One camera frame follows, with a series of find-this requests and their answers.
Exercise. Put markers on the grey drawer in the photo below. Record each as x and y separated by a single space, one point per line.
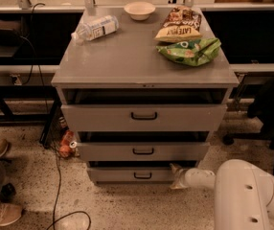
130 175
148 151
157 117

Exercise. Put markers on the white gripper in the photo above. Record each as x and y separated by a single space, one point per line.
190 177

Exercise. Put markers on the green snack bag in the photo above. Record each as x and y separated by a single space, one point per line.
191 52

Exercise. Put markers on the brown shoe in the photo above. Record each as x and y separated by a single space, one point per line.
4 146

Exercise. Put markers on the brown yellow chip bag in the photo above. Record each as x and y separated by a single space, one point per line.
182 23

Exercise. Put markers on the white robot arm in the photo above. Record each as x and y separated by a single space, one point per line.
243 193

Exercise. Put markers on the white sneaker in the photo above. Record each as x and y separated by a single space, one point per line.
9 213

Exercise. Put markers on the white ceramic bowl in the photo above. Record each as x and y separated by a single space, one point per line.
139 11

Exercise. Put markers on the clear plastic water bottle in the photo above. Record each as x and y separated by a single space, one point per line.
88 31

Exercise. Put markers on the grey bottom drawer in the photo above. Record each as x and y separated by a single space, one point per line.
130 175

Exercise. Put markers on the dark box on shelf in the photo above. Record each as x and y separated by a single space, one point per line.
10 32

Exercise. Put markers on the grey middle drawer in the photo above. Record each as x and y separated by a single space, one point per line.
148 151

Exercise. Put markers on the grey metal drawer cabinet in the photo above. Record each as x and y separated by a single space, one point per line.
124 68

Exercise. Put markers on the grey top drawer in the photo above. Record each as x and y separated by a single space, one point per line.
157 117

